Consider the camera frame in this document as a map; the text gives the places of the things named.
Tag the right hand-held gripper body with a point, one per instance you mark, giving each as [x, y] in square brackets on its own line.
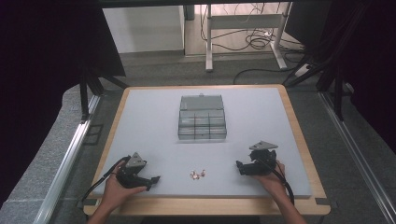
[261, 161]

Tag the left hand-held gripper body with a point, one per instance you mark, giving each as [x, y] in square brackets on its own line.
[132, 179]

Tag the person's left hand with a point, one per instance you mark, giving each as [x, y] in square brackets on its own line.
[115, 193]

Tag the person's right hand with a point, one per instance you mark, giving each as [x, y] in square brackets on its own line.
[272, 183]

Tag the grey table mat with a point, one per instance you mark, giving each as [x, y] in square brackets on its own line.
[155, 140]

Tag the pile of small copper pieces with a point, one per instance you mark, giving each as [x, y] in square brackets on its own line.
[197, 174]

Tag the wooden table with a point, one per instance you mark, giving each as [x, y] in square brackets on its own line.
[202, 207]

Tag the dark floor plate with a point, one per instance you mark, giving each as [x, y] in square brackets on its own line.
[93, 134]

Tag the clear plastic compartment box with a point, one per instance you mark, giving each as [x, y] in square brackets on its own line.
[201, 119]

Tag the black metal stand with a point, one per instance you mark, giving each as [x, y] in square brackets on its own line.
[337, 90]
[84, 93]

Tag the white power strip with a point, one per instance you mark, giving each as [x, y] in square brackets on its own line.
[302, 70]

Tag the black curtain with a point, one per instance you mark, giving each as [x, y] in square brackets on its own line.
[40, 62]
[370, 56]

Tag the white panel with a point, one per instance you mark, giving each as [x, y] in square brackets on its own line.
[143, 28]

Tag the aluminium floor rail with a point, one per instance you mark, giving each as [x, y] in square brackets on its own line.
[358, 155]
[65, 168]

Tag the white metal desk frame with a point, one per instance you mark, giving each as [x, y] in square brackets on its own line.
[243, 21]

